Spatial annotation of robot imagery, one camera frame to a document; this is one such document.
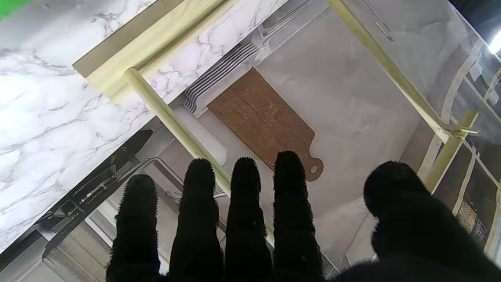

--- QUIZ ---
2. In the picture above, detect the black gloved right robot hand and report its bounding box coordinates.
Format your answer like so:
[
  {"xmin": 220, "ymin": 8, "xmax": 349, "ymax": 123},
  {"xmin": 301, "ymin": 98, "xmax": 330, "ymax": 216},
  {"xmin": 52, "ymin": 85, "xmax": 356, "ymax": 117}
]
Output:
[{"xmin": 106, "ymin": 151, "xmax": 501, "ymax": 282}]

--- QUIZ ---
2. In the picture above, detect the wooden rack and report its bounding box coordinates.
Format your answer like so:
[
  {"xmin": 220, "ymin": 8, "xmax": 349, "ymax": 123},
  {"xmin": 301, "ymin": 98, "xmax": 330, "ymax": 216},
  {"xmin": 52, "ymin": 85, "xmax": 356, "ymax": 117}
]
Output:
[{"xmin": 72, "ymin": 0, "xmax": 479, "ymax": 246}]

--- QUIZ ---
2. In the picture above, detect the green microfibre towel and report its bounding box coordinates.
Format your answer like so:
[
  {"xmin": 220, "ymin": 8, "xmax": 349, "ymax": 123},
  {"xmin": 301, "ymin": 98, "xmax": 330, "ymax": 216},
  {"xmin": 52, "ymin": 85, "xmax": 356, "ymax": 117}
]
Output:
[{"xmin": 0, "ymin": 0, "xmax": 32, "ymax": 21}]

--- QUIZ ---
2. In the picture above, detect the brown wooden cutting board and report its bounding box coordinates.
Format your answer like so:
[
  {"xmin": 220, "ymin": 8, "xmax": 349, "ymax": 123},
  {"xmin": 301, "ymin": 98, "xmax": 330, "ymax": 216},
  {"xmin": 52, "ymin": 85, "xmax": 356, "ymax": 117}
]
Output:
[{"xmin": 207, "ymin": 67, "xmax": 324, "ymax": 182}]

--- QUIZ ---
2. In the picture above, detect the steel stockpot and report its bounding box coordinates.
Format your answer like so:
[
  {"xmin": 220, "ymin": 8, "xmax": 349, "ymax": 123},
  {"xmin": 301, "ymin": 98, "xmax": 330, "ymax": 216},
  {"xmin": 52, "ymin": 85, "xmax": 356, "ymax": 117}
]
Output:
[{"xmin": 42, "ymin": 157, "xmax": 186, "ymax": 282}]

